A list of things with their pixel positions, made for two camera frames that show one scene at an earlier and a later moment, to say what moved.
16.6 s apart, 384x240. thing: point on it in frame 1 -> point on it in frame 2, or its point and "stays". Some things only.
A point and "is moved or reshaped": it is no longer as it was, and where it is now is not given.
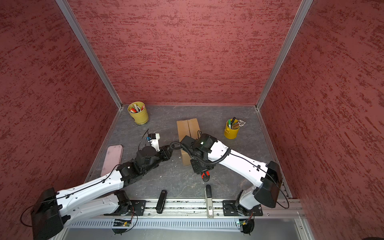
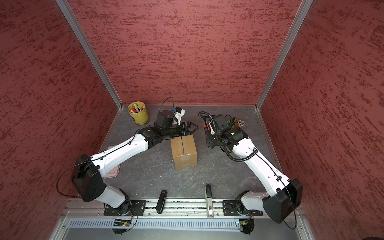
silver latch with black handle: [208, 191] stays
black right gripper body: [200, 165] -> [213, 139]
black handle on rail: [161, 202] stays
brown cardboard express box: [189, 127] is moved or reshaped
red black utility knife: [205, 176] -> [207, 126]
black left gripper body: [163, 155] -> [176, 130]
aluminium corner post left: [91, 51] stays
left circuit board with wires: [121, 223] stays
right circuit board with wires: [248, 225] stays
